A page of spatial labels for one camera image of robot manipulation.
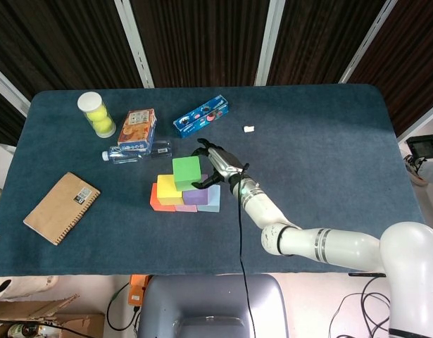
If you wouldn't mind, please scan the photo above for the dark blue table cloth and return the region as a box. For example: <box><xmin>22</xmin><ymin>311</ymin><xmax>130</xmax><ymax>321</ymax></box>
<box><xmin>0</xmin><ymin>83</ymin><xmax>433</xmax><ymax>277</ymax></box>

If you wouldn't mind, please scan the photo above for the light blue foam cube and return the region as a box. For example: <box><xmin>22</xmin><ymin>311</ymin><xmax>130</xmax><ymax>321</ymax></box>
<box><xmin>196</xmin><ymin>184</ymin><xmax>221</xmax><ymax>213</ymax></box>

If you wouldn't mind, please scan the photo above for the white black sneaker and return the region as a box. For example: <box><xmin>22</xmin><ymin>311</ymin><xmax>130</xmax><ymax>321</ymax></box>
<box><xmin>403</xmin><ymin>154</ymin><xmax>431</xmax><ymax>187</ymax></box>

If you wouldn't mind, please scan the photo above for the clear plastic water bottle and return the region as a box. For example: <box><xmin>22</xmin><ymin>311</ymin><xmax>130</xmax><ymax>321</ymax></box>
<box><xmin>101</xmin><ymin>139</ymin><xmax>173</xmax><ymax>165</ymax></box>

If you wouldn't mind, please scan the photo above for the green foam cube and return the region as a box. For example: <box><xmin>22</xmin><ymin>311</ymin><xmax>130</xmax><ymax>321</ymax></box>
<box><xmin>172</xmin><ymin>156</ymin><xmax>203</xmax><ymax>192</ymax></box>

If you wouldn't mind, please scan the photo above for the purple foam cube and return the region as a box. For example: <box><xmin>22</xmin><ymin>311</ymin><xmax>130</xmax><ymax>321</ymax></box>
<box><xmin>182</xmin><ymin>174</ymin><xmax>209</xmax><ymax>206</ymax></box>

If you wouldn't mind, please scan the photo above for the black left hand cable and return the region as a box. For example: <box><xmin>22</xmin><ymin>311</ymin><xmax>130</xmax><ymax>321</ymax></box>
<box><xmin>0</xmin><ymin>315</ymin><xmax>83</xmax><ymax>338</ymax></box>

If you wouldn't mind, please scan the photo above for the yellow tennis ball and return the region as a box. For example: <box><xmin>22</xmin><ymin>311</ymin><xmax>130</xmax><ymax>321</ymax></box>
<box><xmin>86</xmin><ymin>106</ymin><xmax>108</xmax><ymax>123</ymax></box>
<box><xmin>93</xmin><ymin>117</ymin><xmax>115</xmax><ymax>134</ymax></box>

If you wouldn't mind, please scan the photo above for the black right hand cable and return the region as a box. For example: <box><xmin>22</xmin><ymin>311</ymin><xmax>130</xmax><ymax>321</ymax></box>
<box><xmin>237</xmin><ymin>163</ymin><xmax>258</xmax><ymax>338</ymax></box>

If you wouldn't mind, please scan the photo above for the black equipment case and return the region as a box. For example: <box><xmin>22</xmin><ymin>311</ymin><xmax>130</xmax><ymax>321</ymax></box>
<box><xmin>405</xmin><ymin>133</ymin><xmax>433</xmax><ymax>158</ymax></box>

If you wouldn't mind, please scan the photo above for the blue orange snack box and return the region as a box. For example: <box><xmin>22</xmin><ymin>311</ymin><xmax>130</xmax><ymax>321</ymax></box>
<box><xmin>116</xmin><ymin>108</ymin><xmax>157</xmax><ymax>152</ymax></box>

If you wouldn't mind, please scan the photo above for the white partition post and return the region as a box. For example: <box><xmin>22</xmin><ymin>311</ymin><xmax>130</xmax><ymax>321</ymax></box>
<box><xmin>113</xmin><ymin>0</ymin><xmax>156</xmax><ymax>89</ymax></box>
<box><xmin>253</xmin><ymin>0</ymin><xmax>286</xmax><ymax>87</ymax></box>
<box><xmin>338</xmin><ymin>0</ymin><xmax>400</xmax><ymax>85</ymax></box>

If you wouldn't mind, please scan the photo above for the yellow foam cube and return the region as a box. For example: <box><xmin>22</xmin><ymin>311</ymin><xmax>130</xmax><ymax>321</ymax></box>
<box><xmin>156</xmin><ymin>174</ymin><xmax>184</xmax><ymax>207</ymax></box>

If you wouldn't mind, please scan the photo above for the clear tennis ball tube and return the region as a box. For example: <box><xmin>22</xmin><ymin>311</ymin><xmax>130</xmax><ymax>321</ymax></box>
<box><xmin>77</xmin><ymin>91</ymin><xmax>117</xmax><ymax>139</ymax></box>

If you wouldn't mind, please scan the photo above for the black power strip cable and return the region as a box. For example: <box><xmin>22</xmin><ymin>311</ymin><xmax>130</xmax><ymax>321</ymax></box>
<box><xmin>106</xmin><ymin>281</ymin><xmax>142</xmax><ymax>332</ymax></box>

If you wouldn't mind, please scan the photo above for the green label glass bottle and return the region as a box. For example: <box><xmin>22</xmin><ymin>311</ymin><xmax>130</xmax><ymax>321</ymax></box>
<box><xmin>6</xmin><ymin>320</ymin><xmax>61</xmax><ymax>338</ymax></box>

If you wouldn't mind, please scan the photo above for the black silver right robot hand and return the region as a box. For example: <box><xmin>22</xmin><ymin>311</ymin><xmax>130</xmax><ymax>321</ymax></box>
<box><xmin>190</xmin><ymin>138</ymin><xmax>251</xmax><ymax>189</ymax></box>

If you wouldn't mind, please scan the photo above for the black floor cable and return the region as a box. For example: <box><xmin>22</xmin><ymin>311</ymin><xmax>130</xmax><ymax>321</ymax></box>
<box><xmin>327</xmin><ymin>273</ymin><xmax>393</xmax><ymax>338</ymax></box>

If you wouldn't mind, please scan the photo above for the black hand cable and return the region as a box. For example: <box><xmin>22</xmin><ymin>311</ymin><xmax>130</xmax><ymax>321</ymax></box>
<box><xmin>237</xmin><ymin>163</ymin><xmax>258</xmax><ymax>338</ymax></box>
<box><xmin>0</xmin><ymin>315</ymin><xmax>83</xmax><ymax>338</ymax></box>

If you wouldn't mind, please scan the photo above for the grey robot base seat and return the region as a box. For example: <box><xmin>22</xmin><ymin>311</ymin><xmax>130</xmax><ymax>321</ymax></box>
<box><xmin>137</xmin><ymin>273</ymin><xmax>289</xmax><ymax>338</ymax></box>

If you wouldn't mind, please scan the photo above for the orange foam cube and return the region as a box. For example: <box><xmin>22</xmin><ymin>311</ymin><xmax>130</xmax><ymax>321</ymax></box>
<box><xmin>150</xmin><ymin>182</ymin><xmax>177</xmax><ymax>212</ymax></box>

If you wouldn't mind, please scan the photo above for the brown spiral notebook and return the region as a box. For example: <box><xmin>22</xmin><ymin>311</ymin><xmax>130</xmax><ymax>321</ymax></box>
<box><xmin>23</xmin><ymin>171</ymin><xmax>101</xmax><ymax>246</ymax></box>

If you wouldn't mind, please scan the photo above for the brown cardboard box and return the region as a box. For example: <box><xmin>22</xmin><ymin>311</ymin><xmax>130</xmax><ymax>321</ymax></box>
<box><xmin>0</xmin><ymin>294</ymin><xmax>105</xmax><ymax>338</ymax></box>

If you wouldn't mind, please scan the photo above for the blue Oreo cookie box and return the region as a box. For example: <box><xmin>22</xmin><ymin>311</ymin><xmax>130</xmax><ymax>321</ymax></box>
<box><xmin>172</xmin><ymin>94</ymin><xmax>231</xmax><ymax>139</ymax></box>

